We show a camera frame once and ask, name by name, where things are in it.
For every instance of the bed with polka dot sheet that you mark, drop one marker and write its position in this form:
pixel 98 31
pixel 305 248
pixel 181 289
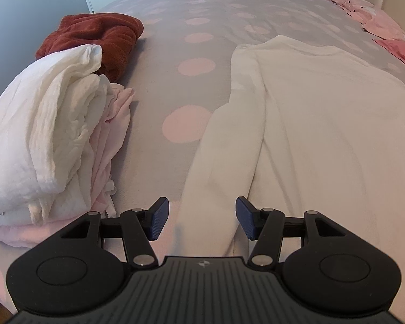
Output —
pixel 175 91

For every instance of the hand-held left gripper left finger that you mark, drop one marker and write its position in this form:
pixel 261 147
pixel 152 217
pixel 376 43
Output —
pixel 158 217

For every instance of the white long-sleeve shirt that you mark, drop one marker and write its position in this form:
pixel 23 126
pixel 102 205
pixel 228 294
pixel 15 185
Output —
pixel 307 125

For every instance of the white crinkled cloth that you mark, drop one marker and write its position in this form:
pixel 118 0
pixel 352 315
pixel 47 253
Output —
pixel 37 125

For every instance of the light pink garment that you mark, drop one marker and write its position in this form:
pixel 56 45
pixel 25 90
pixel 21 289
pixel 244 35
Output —
pixel 111 135

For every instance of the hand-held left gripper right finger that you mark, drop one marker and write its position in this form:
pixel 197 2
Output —
pixel 246 217

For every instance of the rust red cloth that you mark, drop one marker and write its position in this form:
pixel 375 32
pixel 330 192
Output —
pixel 98 33

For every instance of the light pink printed pillow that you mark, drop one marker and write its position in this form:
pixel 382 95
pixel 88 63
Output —
pixel 374 23

